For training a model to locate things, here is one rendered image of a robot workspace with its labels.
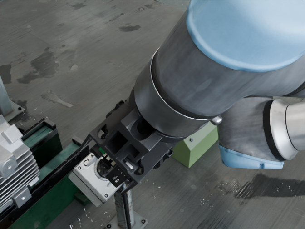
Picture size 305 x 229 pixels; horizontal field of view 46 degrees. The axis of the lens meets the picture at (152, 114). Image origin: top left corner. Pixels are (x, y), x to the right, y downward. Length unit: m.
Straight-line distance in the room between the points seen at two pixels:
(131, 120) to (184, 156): 0.57
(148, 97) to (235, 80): 0.08
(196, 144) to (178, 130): 0.56
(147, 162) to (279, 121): 0.35
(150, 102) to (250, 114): 0.42
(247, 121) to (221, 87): 0.44
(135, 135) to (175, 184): 0.56
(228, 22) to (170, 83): 0.07
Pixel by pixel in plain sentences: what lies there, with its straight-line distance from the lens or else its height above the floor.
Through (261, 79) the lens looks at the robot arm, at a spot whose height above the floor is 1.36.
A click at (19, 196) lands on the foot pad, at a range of 0.68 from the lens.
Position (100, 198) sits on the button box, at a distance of 0.56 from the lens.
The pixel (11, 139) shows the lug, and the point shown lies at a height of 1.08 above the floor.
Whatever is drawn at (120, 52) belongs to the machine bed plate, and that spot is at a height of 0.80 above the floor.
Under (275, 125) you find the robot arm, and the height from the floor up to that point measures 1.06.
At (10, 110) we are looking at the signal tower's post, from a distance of 1.10.
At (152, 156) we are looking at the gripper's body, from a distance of 0.38.
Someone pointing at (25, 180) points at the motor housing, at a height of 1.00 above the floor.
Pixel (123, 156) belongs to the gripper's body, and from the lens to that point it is 0.36.
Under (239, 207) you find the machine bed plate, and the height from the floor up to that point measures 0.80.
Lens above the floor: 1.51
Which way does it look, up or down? 44 degrees down
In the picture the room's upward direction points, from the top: 1 degrees counter-clockwise
